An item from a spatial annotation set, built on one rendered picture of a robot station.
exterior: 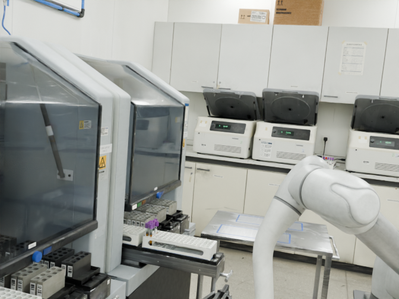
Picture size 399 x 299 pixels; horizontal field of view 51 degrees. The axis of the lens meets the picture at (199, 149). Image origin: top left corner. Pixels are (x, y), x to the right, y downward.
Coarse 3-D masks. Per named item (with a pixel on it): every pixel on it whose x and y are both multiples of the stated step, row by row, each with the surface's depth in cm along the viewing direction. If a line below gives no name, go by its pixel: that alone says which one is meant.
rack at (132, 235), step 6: (126, 228) 183; (132, 228) 184; (138, 228) 184; (144, 228) 184; (126, 234) 177; (132, 234) 176; (138, 234) 176; (126, 240) 184; (132, 240) 176; (138, 240) 176
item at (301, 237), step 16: (208, 224) 213; (224, 224) 215; (240, 224) 217; (256, 224) 219; (304, 224) 227; (320, 224) 229; (224, 240) 197; (240, 240) 195; (288, 240) 198; (304, 240) 200; (320, 240) 202; (320, 256) 229; (336, 256) 192; (320, 272) 230
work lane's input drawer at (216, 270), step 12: (132, 252) 175; (144, 252) 173; (156, 252) 173; (168, 252) 172; (216, 252) 176; (156, 264) 172; (168, 264) 171; (180, 264) 169; (192, 264) 167; (204, 264) 166; (216, 264) 166; (216, 276) 165; (228, 276) 168
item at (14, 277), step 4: (32, 264) 135; (36, 264) 135; (24, 268) 131; (28, 268) 133; (32, 268) 132; (16, 272) 128; (20, 272) 128; (24, 272) 129; (12, 276) 126; (16, 276) 126; (12, 280) 126; (16, 280) 126; (12, 284) 126; (16, 284) 126; (12, 288) 126; (16, 288) 126
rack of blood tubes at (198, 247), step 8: (160, 232) 181; (168, 232) 182; (144, 240) 175; (152, 240) 174; (160, 240) 172; (168, 240) 172; (176, 240) 172; (184, 240) 173; (192, 240) 174; (200, 240) 175; (208, 240) 176; (152, 248) 174; (160, 248) 173; (168, 248) 174; (176, 248) 180; (184, 248) 180; (192, 248) 168; (200, 248) 168; (208, 248) 166; (216, 248) 175; (192, 256) 169; (200, 256) 168; (208, 256) 167
